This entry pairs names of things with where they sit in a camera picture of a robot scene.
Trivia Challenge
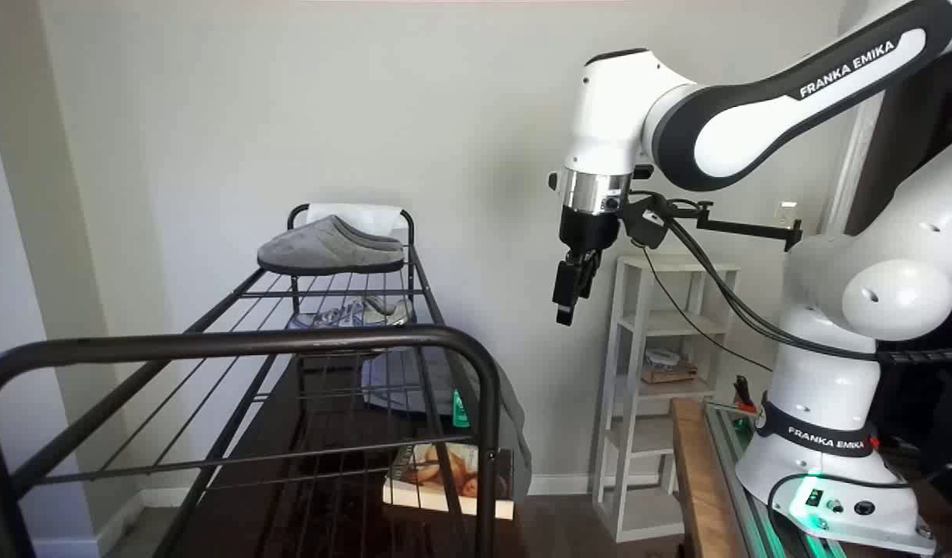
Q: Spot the small green blue bottle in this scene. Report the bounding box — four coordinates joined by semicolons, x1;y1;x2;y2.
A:
448;390;472;432

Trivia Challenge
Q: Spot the book with colourful cover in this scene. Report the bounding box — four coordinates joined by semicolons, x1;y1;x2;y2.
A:
380;445;476;519

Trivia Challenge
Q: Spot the white plastic bag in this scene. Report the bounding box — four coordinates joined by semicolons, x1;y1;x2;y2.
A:
308;203;406;237

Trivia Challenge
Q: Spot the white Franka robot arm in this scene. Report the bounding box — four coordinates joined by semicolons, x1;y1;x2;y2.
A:
550;0;952;554

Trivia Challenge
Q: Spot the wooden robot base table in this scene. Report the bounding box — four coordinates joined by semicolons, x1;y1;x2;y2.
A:
668;396;751;558

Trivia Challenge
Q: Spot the black metal shoe rack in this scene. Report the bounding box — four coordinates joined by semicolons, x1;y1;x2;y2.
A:
0;209;501;558

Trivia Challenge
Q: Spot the white shelf unit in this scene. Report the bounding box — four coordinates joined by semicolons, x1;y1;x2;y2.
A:
588;256;729;544

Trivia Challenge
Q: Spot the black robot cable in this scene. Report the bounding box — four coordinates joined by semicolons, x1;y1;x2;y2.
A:
620;190;952;367

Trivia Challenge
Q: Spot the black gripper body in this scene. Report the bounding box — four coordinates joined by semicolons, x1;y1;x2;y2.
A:
559;209;620;269

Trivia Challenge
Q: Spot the grey cloth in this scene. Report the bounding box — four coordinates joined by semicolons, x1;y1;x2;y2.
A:
358;347;451;415

